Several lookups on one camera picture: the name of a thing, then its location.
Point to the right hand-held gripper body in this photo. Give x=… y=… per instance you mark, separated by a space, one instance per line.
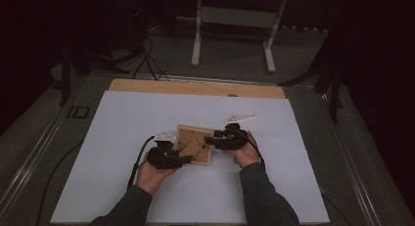
x=231 y=141

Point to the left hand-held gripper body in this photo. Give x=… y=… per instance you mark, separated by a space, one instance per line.
x=163 y=159

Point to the wooden picture frame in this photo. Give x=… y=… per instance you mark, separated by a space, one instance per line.
x=187 y=138

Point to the person's right hand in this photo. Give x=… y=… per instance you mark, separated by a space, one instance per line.
x=246 y=156

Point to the person's left hand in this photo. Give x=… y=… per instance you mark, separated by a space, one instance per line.
x=151 y=180

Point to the white table sheet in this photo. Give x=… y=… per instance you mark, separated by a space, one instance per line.
x=130 y=121

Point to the black metal stand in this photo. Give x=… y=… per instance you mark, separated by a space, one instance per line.
x=332 y=79
x=67 y=76

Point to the dark device with red light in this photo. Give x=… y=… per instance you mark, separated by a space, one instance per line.
x=137 y=17

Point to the aluminium rail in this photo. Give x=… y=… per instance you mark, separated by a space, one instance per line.
x=32 y=160
x=228 y=80
x=352 y=167

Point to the black rectangular bracket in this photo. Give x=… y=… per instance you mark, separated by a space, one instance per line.
x=78 y=112

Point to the white metal stand frame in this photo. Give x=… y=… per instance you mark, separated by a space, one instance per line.
x=235 y=17

